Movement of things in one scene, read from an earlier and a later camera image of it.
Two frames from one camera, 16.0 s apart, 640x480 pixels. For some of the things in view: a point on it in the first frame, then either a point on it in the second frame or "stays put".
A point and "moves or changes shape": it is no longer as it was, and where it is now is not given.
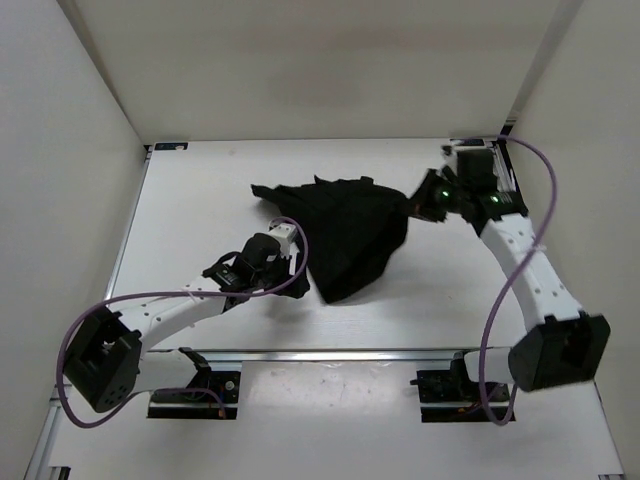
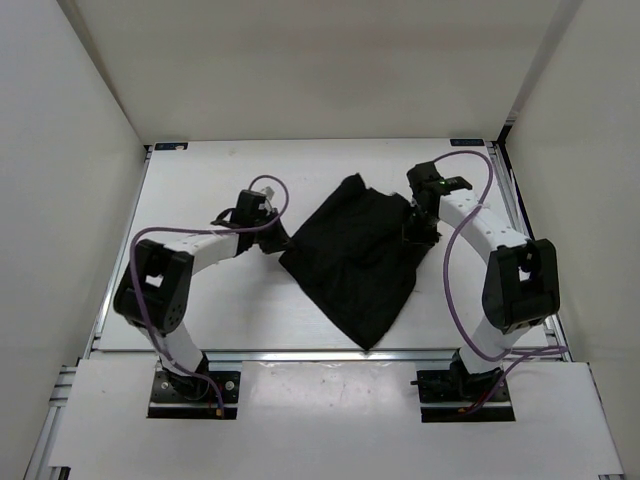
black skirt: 356,233 moves or changes shape
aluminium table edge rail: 330,357 stays put
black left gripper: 285,265 -> 279,241
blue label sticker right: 467,142 stays put
